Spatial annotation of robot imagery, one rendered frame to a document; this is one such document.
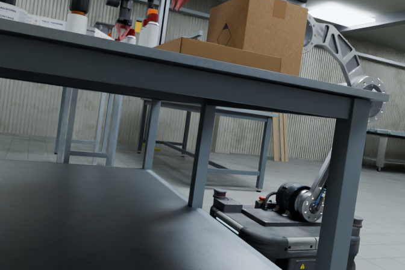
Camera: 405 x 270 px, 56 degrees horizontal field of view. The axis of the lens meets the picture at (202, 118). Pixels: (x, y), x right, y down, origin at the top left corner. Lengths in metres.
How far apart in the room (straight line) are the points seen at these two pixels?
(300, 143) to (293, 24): 6.77
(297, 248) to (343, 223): 0.62
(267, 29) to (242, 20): 0.09
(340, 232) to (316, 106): 0.35
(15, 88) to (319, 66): 5.66
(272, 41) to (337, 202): 0.56
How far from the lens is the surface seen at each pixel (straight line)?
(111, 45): 0.77
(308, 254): 1.77
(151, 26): 1.60
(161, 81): 0.83
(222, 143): 6.90
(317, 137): 8.33
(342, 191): 1.11
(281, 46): 1.34
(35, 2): 6.38
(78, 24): 1.84
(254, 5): 1.30
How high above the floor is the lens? 0.72
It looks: 1 degrees down
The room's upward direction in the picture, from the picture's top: 8 degrees clockwise
